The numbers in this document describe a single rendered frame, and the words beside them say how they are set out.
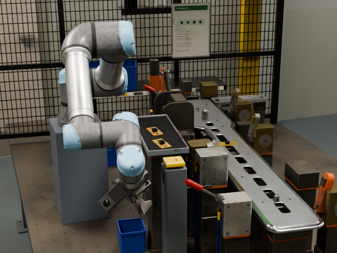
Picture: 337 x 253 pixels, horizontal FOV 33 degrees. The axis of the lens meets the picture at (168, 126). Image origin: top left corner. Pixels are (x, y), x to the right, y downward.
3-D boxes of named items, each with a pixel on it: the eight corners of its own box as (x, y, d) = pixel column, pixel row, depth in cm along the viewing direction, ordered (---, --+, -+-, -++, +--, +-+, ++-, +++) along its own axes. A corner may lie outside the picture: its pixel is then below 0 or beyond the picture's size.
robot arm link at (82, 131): (55, 15, 183) (62, 136, 154) (89, 14, 185) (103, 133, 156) (57, 41, 192) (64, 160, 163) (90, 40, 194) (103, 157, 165)
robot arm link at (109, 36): (88, 74, 233) (90, 15, 182) (124, 72, 236) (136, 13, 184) (90, 102, 231) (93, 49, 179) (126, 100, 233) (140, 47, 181)
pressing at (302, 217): (336, 226, 171) (336, 222, 171) (266, 235, 167) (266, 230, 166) (210, 100, 299) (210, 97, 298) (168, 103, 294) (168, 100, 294)
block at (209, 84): (216, 147, 312) (217, 84, 300) (202, 149, 310) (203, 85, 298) (212, 142, 319) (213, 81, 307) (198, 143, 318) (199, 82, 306)
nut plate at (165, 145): (171, 147, 187) (171, 143, 187) (161, 149, 186) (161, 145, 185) (161, 139, 194) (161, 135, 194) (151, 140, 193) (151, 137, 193)
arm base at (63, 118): (60, 130, 222) (58, 106, 218) (55, 119, 235) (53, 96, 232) (99, 126, 226) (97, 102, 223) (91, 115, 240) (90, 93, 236)
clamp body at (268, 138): (277, 201, 251) (281, 127, 240) (251, 204, 249) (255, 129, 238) (271, 194, 257) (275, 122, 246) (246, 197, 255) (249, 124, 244)
